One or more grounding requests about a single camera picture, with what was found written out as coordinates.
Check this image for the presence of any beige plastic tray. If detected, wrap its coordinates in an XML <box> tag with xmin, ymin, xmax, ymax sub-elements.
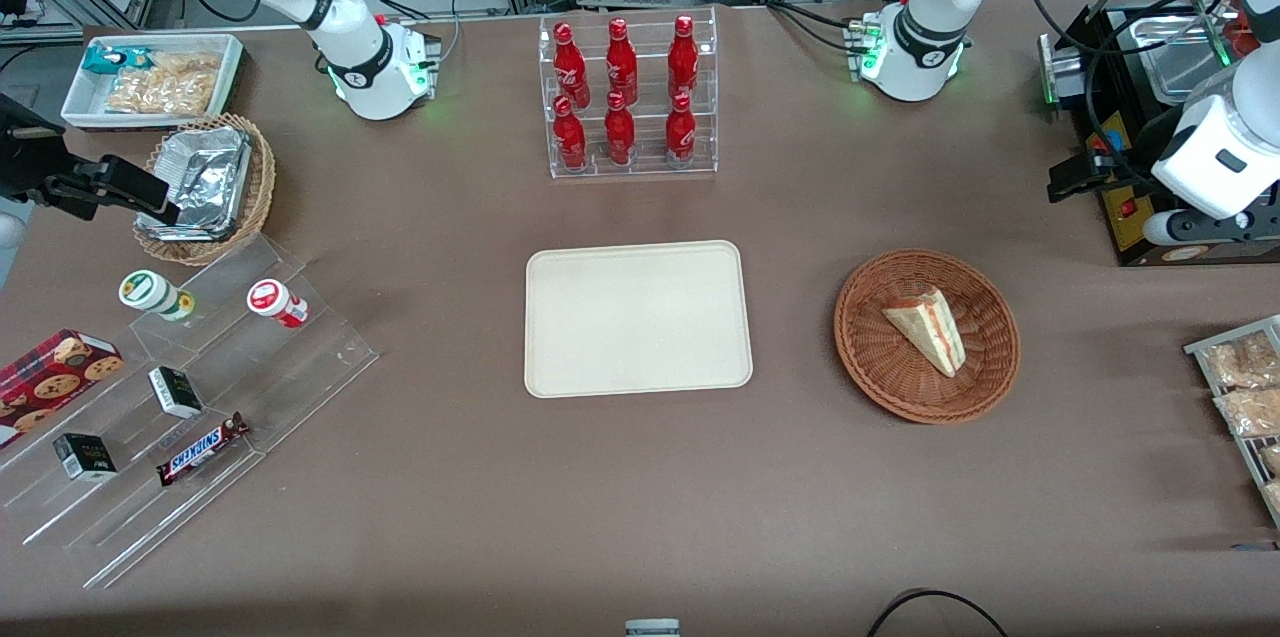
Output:
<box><xmin>524</xmin><ymin>239</ymin><xmax>754</xmax><ymax>400</ymax></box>

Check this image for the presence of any Snickers chocolate bar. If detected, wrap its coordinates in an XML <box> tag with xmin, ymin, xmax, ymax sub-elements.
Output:
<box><xmin>156</xmin><ymin>412</ymin><xmax>250</xmax><ymax>488</ymax></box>

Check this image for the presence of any triangular sandwich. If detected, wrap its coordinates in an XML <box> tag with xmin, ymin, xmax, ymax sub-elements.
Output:
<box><xmin>881</xmin><ymin>285</ymin><xmax>968</xmax><ymax>379</ymax></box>

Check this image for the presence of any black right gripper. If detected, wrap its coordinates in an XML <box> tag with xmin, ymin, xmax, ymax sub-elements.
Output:
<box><xmin>0</xmin><ymin>95</ymin><xmax>183</xmax><ymax>226</ymax></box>

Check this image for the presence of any stack of foil trays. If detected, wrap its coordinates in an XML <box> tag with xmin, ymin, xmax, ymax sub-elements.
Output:
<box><xmin>138</xmin><ymin>126</ymin><xmax>252</xmax><ymax>242</ymax></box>

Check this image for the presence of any metal wire rack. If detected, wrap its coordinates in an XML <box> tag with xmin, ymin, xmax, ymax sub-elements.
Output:
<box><xmin>1184</xmin><ymin>314</ymin><xmax>1280</xmax><ymax>531</ymax></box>

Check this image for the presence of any white plastic bin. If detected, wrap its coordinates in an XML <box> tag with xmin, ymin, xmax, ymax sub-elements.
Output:
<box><xmin>60</xmin><ymin>33</ymin><xmax>247</xmax><ymax>132</ymax></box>

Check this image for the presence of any clear acrylic bottle rack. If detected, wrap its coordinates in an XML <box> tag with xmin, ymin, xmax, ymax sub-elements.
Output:
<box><xmin>537</xmin><ymin>6</ymin><xmax>720</xmax><ymax>181</ymax></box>

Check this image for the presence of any clear bag of crackers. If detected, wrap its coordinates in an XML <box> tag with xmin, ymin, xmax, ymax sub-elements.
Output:
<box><xmin>104</xmin><ymin>52</ymin><xmax>222</xmax><ymax>116</ymax></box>

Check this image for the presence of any clear bagged snack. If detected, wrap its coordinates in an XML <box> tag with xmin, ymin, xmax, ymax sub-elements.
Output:
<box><xmin>1200</xmin><ymin>331</ymin><xmax>1280</xmax><ymax>391</ymax></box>
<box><xmin>1213</xmin><ymin>387</ymin><xmax>1280</xmax><ymax>439</ymax></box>

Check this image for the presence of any red cola bottle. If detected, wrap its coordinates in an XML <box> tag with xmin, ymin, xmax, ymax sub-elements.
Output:
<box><xmin>552</xmin><ymin>95</ymin><xmax>589</xmax><ymax>173</ymax></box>
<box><xmin>553</xmin><ymin>22</ymin><xmax>591</xmax><ymax>110</ymax></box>
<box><xmin>605</xmin><ymin>17</ymin><xmax>640</xmax><ymax>108</ymax></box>
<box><xmin>664</xmin><ymin>93</ymin><xmax>698</xmax><ymax>168</ymax></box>
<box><xmin>603</xmin><ymin>91</ymin><xmax>638</xmax><ymax>167</ymax></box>
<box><xmin>667</xmin><ymin>14</ymin><xmax>701</xmax><ymax>104</ymax></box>

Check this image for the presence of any red lid yogurt cup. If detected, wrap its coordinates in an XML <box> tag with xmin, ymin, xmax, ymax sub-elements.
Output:
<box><xmin>246</xmin><ymin>278</ymin><xmax>310</xmax><ymax>330</ymax></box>

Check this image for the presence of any teal snack packet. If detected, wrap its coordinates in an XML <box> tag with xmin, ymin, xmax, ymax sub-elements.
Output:
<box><xmin>83</xmin><ymin>46</ymin><xmax>153</xmax><ymax>76</ymax></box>

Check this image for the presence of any small black box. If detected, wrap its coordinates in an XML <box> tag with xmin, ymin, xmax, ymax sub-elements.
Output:
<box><xmin>52</xmin><ymin>432</ymin><xmax>119</xmax><ymax>482</ymax></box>
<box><xmin>147</xmin><ymin>366</ymin><xmax>204</xmax><ymax>420</ymax></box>

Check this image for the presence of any black cable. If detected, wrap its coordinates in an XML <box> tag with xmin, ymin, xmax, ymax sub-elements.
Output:
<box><xmin>865</xmin><ymin>588</ymin><xmax>1012</xmax><ymax>637</ymax></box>

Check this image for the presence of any light wicker basket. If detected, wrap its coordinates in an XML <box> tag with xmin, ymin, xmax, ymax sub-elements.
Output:
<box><xmin>132</xmin><ymin>112</ymin><xmax>277</xmax><ymax>267</ymax></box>

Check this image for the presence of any red cookie box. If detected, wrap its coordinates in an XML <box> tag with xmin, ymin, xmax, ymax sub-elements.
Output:
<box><xmin>0</xmin><ymin>328</ymin><xmax>125</xmax><ymax>450</ymax></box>

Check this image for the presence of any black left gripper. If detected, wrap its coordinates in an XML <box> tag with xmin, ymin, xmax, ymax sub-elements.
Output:
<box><xmin>1047</xmin><ymin>102</ymin><xmax>1197</xmax><ymax>206</ymax></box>

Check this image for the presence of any green lid yogurt cup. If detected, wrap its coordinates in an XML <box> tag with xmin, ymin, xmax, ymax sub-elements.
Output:
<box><xmin>118</xmin><ymin>269</ymin><xmax>197</xmax><ymax>322</ymax></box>

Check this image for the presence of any black countertop appliance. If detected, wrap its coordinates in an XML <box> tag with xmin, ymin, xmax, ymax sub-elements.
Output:
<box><xmin>1038</xmin><ymin>0</ymin><xmax>1280</xmax><ymax>268</ymax></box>

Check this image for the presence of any brown wicker basket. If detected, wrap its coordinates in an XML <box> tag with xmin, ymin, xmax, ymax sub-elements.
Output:
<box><xmin>833</xmin><ymin>248</ymin><xmax>1022</xmax><ymax>426</ymax></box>

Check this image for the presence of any clear acrylic tiered stand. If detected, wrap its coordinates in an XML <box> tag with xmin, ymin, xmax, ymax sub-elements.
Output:
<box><xmin>0</xmin><ymin>235</ymin><xmax>380</xmax><ymax>590</ymax></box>

